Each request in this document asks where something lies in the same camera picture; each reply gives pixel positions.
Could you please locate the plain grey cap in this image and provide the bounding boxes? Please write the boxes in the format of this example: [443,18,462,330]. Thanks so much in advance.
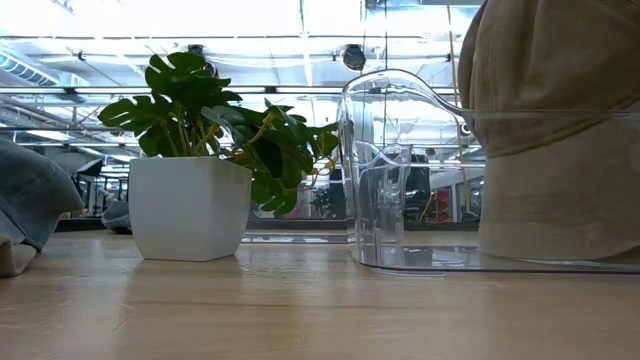
[101,199,133,235]

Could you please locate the clear plastic bin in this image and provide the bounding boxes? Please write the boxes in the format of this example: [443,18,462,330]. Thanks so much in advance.
[337,68,640,275]

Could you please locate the black round hanging device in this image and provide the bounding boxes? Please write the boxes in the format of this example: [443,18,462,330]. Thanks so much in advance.
[187,43,220,79]
[341,43,368,72]

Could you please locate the green plant in white pot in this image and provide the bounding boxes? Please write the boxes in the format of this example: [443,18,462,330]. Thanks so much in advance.
[97,51,341,263]

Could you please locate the grey cap with beige brim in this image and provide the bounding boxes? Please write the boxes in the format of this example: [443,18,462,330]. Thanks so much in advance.
[0,137,85,279]

